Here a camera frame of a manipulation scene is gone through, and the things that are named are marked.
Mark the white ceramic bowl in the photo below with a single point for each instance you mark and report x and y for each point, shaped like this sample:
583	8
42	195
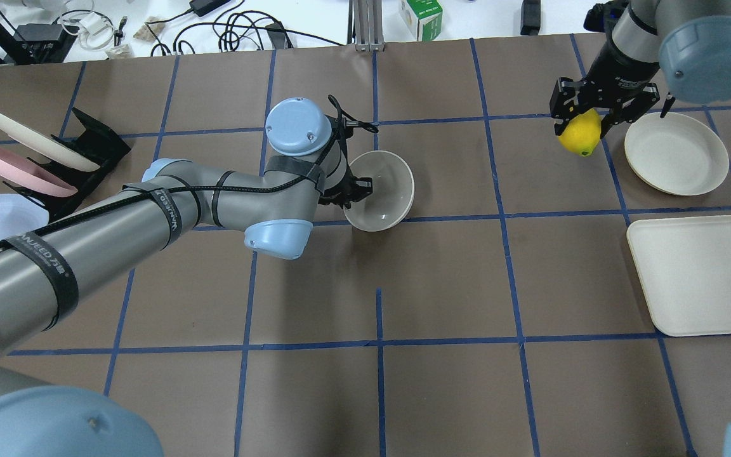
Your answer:
393	191

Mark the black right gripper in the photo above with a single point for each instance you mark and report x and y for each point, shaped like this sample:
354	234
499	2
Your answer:
619	75

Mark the black power adapter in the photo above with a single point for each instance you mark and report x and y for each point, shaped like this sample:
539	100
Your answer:
201	8

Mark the pink plate in rack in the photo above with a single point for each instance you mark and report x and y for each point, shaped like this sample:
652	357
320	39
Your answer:
31	176

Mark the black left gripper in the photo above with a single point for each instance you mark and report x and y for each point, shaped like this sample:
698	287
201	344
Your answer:
344	191

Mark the black dish rack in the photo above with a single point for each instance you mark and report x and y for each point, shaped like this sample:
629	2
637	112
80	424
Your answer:
98	143

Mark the green white carton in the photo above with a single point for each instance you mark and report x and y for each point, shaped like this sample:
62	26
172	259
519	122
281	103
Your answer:
424	19

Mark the yellow lemon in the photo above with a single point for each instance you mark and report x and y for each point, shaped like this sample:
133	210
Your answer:
582	135

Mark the cream plate in rack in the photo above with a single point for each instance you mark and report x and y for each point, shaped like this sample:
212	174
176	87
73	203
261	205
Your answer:
46	146

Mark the aluminium frame post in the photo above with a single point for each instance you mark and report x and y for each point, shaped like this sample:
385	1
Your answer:
365	25

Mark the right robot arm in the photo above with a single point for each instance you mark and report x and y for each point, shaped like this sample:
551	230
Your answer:
688	41

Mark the white rectangular tray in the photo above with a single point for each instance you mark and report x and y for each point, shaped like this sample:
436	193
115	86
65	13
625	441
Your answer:
684	268

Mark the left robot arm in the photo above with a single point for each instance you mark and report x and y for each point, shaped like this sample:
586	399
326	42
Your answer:
47	272

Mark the white round plate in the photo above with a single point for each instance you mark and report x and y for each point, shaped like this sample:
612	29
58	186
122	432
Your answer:
676	154

